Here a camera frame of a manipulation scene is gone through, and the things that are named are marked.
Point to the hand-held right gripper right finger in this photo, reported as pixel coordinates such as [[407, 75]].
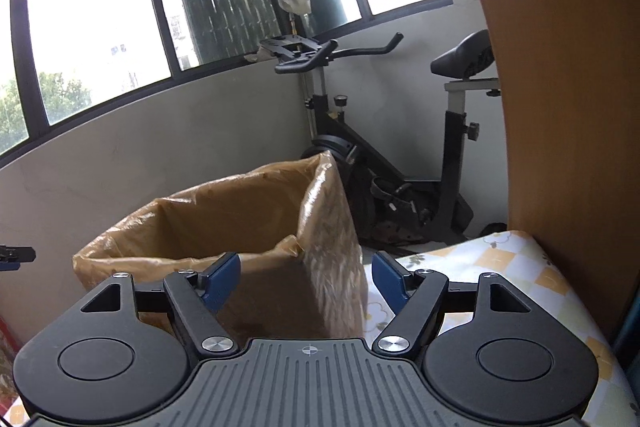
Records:
[[387, 279]]

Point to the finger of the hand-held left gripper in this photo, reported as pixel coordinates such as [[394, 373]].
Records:
[[17, 253]]

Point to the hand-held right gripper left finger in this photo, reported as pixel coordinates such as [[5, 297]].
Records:
[[224, 278]]

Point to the brown cardboard box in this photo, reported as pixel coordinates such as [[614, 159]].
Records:
[[280, 297]]

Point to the yellowish plastic bag liner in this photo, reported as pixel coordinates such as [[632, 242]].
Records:
[[325, 232]]

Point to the black exercise bike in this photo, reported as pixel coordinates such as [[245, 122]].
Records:
[[452, 207]]

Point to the floral checked tablecloth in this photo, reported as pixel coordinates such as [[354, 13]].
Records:
[[525, 267]]

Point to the curved wooden board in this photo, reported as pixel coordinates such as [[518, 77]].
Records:
[[560, 82]]

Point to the black framed window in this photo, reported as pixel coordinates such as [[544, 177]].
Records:
[[150, 7]]

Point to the white bag on stick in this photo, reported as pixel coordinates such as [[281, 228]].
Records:
[[295, 1]]

